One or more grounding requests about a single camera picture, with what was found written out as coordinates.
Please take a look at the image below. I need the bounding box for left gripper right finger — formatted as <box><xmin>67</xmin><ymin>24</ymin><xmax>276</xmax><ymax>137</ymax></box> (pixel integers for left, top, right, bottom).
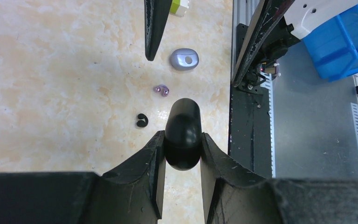
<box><xmin>200</xmin><ymin>133</ymin><xmax>358</xmax><ymax>224</ymax></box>

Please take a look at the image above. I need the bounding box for grey purple charging case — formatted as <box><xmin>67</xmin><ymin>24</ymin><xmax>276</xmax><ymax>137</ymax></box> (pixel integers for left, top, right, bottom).
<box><xmin>169</xmin><ymin>48</ymin><xmax>200</xmax><ymax>71</ymax></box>

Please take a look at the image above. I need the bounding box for blue plastic bin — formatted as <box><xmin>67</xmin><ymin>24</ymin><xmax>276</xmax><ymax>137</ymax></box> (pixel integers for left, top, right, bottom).
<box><xmin>303</xmin><ymin>4</ymin><xmax>358</xmax><ymax>82</ymax></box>

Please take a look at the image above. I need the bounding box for black earbud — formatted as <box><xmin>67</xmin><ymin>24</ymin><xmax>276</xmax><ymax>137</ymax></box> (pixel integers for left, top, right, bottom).
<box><xmin>136</xmin><ymin>113</ymin><xmax>149</xmax><ymax>128</ymax></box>

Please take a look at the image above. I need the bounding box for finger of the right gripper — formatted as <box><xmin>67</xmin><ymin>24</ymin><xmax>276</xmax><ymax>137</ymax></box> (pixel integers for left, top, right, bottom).
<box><xmin>144</xmin><ymin>0</ymin><xmax>172</xmax><ymax>61</ymax></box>
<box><xmin>231</xmin><ymin>0</ymin><xmax>294</xmax><ymax>87</ymax></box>

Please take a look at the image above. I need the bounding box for white perforated cable duct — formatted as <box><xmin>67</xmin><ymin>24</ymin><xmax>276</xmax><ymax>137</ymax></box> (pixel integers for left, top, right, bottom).
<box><xmin>261</xmin><ymin>73</ymin><xmax>276</xmax><ymax>178</ymax></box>

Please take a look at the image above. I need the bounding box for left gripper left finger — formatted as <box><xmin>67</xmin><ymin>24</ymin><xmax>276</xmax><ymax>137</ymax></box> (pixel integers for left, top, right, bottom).
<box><xmin>0</xmin><ymin>131</ymin><xmax>165</xmax><ymax>224</ymax></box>

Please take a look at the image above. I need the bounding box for green white toy brick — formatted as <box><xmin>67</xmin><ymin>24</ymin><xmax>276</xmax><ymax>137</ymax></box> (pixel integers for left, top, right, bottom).
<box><xmin>170</xmin><ymin>0</ymin><xmax>189</xmax><ymax>17</ymax></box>

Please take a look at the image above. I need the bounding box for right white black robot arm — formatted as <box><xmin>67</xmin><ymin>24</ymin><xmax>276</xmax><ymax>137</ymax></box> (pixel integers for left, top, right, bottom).
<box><xmin>144</xmin><ymin>0</ymin><xmax>358</xmax><ymax>87</ymax></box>

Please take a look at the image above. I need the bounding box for black earbud charging case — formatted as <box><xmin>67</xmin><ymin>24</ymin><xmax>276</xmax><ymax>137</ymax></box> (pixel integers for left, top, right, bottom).
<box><xmin>164</xmin><ymin>98</ymin><xmax>202</xmax><ymax>171</ymax></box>

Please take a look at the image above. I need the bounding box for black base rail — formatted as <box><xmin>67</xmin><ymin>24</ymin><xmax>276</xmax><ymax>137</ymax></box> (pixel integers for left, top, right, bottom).
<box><xmin>228</xmin><ymin>23</ymin><xmax>277</xmax><ymax>179</ymax></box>

